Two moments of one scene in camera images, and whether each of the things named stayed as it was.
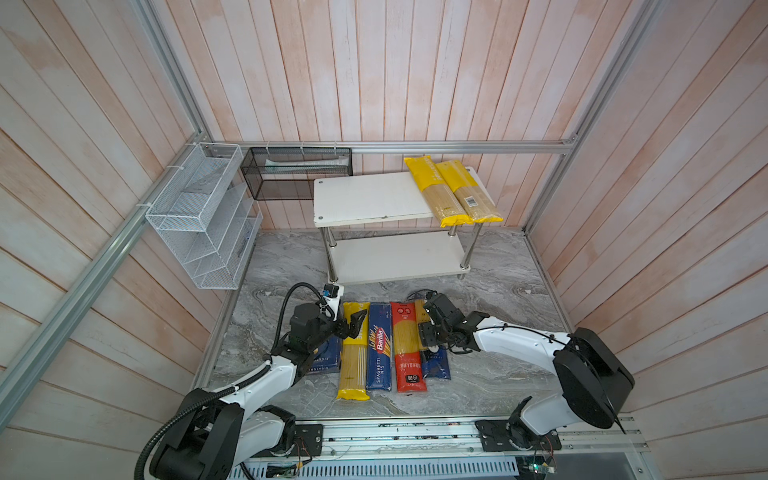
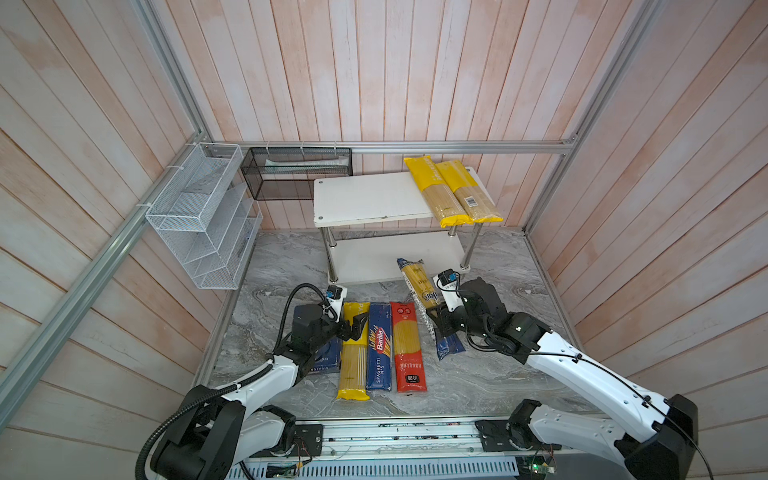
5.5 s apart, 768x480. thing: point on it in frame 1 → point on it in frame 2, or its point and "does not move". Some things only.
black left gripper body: (326, 329) does not move
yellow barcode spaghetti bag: (467, 192) does not move
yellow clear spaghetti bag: (437, 192) does not move
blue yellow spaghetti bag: (435, 362) → (425, 295)
